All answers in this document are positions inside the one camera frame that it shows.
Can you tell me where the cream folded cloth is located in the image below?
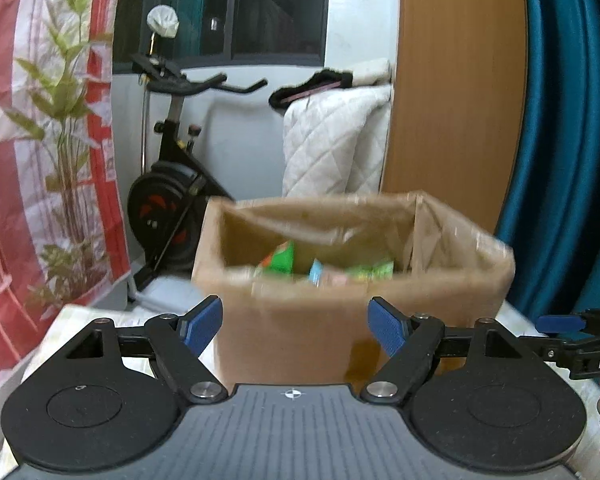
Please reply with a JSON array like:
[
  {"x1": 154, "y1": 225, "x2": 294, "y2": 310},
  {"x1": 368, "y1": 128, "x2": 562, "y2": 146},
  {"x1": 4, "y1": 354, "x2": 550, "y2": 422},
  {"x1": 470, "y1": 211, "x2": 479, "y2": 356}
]
[{"x1": 351, "y1": 58, "x2": 394, "y2": 87}]

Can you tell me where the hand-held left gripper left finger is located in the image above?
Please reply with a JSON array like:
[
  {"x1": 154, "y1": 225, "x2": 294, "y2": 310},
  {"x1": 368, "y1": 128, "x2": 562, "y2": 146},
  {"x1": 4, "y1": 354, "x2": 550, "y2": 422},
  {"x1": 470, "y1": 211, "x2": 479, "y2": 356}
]
[{"x1": 65, "y1": 296, "x2": 229, "y2": 405}]

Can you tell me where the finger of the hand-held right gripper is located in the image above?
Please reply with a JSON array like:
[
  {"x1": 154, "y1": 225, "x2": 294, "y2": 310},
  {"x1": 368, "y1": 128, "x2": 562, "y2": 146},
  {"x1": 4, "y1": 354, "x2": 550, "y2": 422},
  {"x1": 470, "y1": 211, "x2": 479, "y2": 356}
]
[
  {"x1": 517, "y1": 335, "x2": 600, "y2": 362},
  {"x1": 536, "y1": 308, "x2": 600, "y2": 337}
]

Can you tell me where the black garment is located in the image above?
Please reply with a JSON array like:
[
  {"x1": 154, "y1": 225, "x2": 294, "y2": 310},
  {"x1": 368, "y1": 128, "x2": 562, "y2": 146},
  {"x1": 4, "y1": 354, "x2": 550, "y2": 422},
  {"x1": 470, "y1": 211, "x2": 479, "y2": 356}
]
[{"x1": 268, "y1": 68, "x2": 355, "y2": 109}]

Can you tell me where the white quilted blanket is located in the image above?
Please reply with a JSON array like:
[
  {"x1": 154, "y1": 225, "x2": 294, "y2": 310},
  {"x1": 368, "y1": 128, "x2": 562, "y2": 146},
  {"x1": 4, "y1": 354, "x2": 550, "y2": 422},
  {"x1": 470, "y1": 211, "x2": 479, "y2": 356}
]
[{"x1": 281, "y1": 85, "x2": 394, "y2": 202}]

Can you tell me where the red printed plant wall cloth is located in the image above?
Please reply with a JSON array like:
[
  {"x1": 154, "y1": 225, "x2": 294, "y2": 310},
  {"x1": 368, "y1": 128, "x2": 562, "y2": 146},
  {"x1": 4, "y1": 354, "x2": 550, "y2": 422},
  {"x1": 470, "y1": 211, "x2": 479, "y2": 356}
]
[{"x1": 0, "y1": 0, "x2": 132, "y2": 411}]

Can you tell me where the blue curtain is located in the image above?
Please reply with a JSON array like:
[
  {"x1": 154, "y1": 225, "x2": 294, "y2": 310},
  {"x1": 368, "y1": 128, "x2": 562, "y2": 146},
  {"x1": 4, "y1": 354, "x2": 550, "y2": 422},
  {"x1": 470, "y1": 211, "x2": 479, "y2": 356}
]
[{"x1": 494, "y1": 0, "x2": 600, "y2": 322}]

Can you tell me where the white round cloth cover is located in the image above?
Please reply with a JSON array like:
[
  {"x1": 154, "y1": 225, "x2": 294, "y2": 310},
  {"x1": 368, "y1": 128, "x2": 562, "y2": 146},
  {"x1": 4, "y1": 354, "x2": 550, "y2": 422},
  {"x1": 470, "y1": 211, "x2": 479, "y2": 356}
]
[{"x1": 147, "y1": 5, "x2": 180, "y2": 39}]

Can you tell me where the brown cardboard box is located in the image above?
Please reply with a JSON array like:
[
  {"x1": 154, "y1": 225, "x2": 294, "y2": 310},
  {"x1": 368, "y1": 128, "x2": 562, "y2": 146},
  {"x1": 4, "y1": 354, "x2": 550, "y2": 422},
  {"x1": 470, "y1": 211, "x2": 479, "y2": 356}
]
[{"x1": 191, "y1": 190, "x2": 516, "y2": 391}]

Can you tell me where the dark window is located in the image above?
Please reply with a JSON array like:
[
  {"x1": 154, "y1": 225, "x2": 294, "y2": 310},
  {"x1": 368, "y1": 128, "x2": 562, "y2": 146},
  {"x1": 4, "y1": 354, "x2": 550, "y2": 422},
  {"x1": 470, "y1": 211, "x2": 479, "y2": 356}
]
[{"x1": 114, "y1": 0, "x2": 329, "y2": 69}]

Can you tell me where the wooden wardrobe panel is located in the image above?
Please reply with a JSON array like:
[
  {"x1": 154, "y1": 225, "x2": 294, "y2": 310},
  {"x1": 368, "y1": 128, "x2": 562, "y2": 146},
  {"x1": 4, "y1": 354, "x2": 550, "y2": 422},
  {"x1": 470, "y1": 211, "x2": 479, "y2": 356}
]
[{"x1": 381, "y1": 0, "x2": 529, "y2": 235}]

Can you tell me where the black exercise bike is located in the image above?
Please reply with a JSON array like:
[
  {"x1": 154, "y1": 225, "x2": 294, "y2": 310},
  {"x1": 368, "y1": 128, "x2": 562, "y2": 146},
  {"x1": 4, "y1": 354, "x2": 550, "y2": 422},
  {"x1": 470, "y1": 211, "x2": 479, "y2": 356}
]
[{"x1": 126, "y1": 52, "x2": 269, "y2": 306}]

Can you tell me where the light green snack packet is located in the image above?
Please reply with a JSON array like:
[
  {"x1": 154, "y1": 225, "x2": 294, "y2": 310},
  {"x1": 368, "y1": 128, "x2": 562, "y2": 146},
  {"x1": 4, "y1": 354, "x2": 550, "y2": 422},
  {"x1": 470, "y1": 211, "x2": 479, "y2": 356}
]
[{"x1": 346, "y1": 258, "x2": 396, "y2": 282}]

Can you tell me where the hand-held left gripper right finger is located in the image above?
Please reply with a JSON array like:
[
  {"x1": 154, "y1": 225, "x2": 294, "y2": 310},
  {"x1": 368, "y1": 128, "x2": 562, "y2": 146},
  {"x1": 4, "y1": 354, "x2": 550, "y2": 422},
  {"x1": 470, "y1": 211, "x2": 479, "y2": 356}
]
[{"x1": 359, "y1": 296, "x2": 536, "y2": 406}]

